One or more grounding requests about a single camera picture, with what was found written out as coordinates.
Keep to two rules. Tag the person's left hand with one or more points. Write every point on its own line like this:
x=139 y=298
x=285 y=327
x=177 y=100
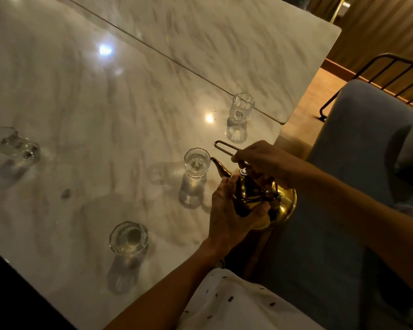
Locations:
x=223 y=223

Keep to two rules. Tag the person's right hand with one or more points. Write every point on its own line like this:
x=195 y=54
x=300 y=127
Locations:
x=268 y=158

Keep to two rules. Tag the person's left thumb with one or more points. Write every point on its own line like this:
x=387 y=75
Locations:
x=258 y=211

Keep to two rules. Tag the person's right fingers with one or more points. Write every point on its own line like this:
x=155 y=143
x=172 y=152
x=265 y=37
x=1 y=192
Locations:
x=244 y=157

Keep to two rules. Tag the gold metal teapot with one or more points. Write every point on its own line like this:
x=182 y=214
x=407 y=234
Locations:
x=282 y=202

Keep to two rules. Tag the person's right forearm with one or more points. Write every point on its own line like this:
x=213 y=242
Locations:
x=358 y=209

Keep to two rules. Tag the person's left forearm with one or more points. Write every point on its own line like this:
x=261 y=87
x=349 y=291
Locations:
x=172 y=292

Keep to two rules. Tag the small clear drinking glass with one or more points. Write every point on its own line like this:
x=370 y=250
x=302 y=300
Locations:
x=241 y=105
x=129 y=238
x=197 y=163
x=19 y=147

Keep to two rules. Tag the white dotted garment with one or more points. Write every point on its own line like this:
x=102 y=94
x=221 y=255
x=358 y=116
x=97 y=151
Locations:
x=241 y=305

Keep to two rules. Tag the grey upholstered sofa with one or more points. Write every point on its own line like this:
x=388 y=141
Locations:
x=347 y=140

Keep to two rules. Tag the brass pole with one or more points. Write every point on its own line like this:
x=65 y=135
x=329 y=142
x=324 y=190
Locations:
x=338 y=9

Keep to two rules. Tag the black metal chair frame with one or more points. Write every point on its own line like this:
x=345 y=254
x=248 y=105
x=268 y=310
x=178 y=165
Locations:
x=392 y=70

